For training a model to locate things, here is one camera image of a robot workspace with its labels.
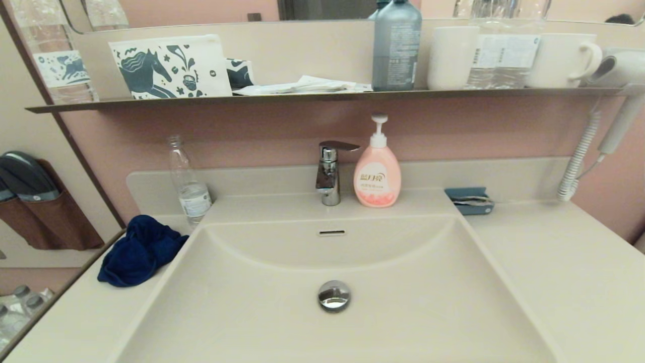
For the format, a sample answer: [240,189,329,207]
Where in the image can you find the chrome sink faucet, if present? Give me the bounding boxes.
[315,140,361,206]

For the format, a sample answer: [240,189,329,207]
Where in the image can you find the blue terry cloth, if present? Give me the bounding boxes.
[97,215,189,288]

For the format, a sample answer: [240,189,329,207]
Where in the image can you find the beige moulded sink basin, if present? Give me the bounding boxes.
[108,189,560,363]

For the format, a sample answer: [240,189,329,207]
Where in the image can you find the pink soap pump bottle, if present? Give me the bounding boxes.
[353,114,402,208]

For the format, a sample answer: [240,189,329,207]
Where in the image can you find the white paper packets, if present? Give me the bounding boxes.
[233,75,373,95]

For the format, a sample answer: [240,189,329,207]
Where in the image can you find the chrome drain stopper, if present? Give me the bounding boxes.
[317,280,351,314]

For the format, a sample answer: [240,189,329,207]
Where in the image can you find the small clear water bottle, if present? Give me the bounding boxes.
[168,134,213,225]

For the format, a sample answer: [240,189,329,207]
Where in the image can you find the small blue print pouch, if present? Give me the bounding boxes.
[225,58,255,90]

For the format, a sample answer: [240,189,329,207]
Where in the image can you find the teal blue box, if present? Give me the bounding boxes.
[444,187,495,216]

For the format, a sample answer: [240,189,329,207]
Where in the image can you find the grey toiletry bottle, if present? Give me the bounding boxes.
[372,0,423,92]

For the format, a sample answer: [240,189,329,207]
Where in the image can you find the large horse print pouch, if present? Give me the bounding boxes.
[108,34,233,100]

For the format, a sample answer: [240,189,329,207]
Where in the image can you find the white hair dryer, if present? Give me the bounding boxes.
[587,47,645,155]

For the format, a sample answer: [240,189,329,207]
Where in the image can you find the shrink-wrapped water bottle pack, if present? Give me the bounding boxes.
[0,285,56,348]

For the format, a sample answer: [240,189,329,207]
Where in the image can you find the dark metal wall shelf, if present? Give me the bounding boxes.
[25,87,645,113]

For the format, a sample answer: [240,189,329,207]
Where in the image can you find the white handleless cup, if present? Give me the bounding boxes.
[427,25,479,90]

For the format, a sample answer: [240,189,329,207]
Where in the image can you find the wall mirror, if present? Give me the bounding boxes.
[58,0,645,34]

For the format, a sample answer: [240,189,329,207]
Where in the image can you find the white coiled dryer cord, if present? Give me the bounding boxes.
[557,108,606,202]

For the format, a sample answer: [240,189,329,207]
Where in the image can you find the white mug with handle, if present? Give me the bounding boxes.
[527,33,604,89]

